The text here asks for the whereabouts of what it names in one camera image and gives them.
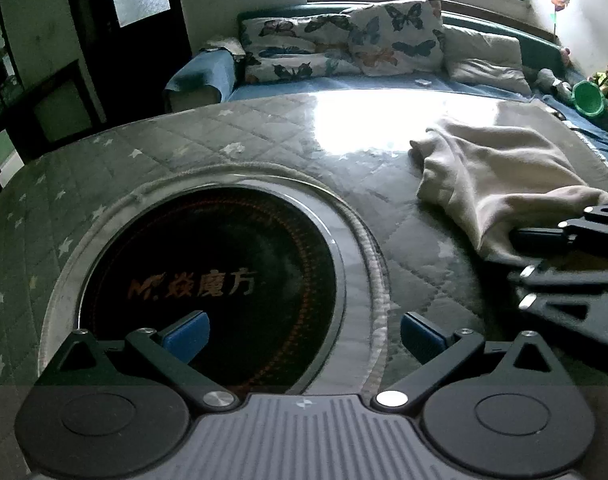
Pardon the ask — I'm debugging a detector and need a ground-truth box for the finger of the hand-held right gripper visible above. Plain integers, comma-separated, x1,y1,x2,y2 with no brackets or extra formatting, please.
516,202,608,261
506,261,608,333

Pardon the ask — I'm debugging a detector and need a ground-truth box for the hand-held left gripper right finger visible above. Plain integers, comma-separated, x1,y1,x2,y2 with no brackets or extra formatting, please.
371,310,577,416

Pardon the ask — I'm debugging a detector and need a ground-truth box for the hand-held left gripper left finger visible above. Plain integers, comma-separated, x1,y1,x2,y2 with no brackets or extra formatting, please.
44,310,239,413

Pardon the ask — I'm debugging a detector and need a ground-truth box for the cream garment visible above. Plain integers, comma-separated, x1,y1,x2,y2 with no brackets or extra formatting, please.
409,100,608,263

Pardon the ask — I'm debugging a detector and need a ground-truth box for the round black induction cooktop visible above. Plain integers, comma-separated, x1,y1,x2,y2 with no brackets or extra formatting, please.
78,187,345,396

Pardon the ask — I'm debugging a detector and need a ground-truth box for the grey plush toy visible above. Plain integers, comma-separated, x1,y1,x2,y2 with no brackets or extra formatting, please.
536,67,572,101

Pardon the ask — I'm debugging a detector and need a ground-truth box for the plain white pillow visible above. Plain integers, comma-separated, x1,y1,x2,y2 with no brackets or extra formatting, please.
443,25,532,96

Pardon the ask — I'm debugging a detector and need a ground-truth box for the grey quilted star table cover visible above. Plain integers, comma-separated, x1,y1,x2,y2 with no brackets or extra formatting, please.
0,91,608,480

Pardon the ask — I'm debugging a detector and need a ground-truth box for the colourful pinwheel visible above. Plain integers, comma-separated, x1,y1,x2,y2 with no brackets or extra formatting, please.
550,0,572,41

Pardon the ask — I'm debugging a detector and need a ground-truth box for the square butterfly print pillow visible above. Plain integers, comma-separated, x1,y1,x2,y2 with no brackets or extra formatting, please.
341,0,447,77

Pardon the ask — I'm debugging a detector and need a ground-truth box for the blue covered sofa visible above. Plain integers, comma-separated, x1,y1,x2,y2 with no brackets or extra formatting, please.
164,2,608,186

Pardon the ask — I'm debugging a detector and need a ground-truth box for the dark wooden cabinet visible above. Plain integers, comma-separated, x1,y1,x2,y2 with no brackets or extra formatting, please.
18,60,107,161

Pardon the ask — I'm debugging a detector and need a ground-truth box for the dark door with frosted glass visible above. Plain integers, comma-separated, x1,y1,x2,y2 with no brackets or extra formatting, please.
61,0,195,121

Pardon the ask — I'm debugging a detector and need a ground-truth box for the long butterfly print pillow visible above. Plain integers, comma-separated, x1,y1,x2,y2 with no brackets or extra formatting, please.
240,14,355,58
244,50,365,83

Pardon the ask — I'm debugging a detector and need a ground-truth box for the pale cloth on sofa armrest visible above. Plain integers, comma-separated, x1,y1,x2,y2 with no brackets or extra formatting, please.
199,35,247,56

